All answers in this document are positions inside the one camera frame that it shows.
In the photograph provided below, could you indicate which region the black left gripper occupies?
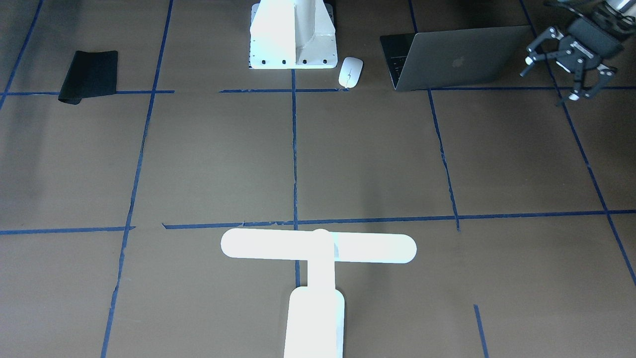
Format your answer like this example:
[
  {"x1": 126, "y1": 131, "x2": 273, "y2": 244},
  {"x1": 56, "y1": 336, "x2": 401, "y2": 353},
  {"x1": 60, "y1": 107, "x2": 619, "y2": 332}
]
[{"x1": 520, "y1": 18, "x2": 625, "y2": 106}]

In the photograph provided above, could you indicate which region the white pedestal column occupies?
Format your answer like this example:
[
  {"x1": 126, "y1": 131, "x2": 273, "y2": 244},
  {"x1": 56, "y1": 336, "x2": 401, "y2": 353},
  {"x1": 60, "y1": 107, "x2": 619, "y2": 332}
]
[{"x1": 248, "y1": 0, "x2": 338, "y2": 70}]

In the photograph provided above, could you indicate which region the black mouse pad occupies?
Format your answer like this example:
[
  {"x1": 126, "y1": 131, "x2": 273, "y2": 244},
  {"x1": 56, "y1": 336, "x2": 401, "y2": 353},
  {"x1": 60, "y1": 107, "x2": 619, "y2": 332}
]
[{"x1": 58, "y1": 50, "x2": 119, "y2": 105}]

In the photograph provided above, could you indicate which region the white computer mouse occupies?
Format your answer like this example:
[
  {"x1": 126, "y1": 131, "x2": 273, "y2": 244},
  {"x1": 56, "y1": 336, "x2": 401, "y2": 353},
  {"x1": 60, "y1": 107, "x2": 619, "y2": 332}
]
[{"x1": 338, "y1": 57, "x2": 364, "y2": 89}]

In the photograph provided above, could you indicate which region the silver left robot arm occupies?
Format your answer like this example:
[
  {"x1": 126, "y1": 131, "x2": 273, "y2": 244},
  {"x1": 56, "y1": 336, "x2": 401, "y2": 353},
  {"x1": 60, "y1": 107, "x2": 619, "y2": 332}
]
[{"x1": 520, "y1": 0, "x2": 635, "y2": 100}]

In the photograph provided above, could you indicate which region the white desk lamp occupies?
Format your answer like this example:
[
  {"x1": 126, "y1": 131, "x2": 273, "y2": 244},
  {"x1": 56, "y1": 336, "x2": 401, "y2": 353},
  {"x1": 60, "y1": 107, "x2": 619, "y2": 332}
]
[{"x1": 221, "y1": 227, "x2": 417, "y2": 358}]

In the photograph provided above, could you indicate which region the grey laptop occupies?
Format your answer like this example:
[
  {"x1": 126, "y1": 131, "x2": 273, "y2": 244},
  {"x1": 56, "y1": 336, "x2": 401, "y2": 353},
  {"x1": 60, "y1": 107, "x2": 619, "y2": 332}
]
[{"x1": 380, "y1": 25, "x2": 531, "y2": 91}]

